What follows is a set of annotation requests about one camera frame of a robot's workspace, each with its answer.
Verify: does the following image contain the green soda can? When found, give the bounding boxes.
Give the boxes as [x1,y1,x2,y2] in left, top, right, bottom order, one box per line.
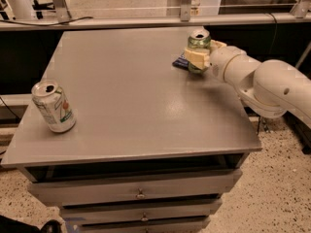
[187,28,211,74]

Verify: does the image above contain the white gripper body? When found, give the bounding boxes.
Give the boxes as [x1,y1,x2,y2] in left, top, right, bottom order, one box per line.
[208,46,246,83]

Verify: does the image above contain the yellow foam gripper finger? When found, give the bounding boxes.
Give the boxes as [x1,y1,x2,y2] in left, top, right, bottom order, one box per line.
[210,40,226,51]
[184,48,210,70]

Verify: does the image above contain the black object bottom left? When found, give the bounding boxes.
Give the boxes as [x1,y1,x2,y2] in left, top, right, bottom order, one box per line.
[0,216,63,233]

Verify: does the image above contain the grey metal rail frame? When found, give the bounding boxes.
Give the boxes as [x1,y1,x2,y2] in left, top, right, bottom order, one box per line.
[1,0,311,30]

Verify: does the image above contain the top grey drawer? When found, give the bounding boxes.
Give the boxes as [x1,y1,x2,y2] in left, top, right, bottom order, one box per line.
[28,169,242,206]

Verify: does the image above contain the middle grey drawer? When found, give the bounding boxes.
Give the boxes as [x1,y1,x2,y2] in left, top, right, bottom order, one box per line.
[61,197,222,225]

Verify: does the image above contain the blue rxbar blueberry wrapper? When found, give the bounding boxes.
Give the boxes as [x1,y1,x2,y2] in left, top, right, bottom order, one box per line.
[172,54,189,70]

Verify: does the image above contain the grey drawer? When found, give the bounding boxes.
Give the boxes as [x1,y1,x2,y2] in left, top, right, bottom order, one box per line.
[61,197,222,225]
[28,169,242,206]
[79,216,210,233]

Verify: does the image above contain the white soda can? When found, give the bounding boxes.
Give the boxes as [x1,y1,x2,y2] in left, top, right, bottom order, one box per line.
[31,80,76,133]

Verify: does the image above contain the black cable on rail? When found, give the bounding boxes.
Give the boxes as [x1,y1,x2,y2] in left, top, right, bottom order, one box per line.
[0,16,95,27]

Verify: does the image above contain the bottom grey drawer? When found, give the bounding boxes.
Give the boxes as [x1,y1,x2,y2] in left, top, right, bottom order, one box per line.
[79,216,210,233]

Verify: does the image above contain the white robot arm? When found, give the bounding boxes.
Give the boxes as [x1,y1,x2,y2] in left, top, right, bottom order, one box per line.
[184,41,311,127]

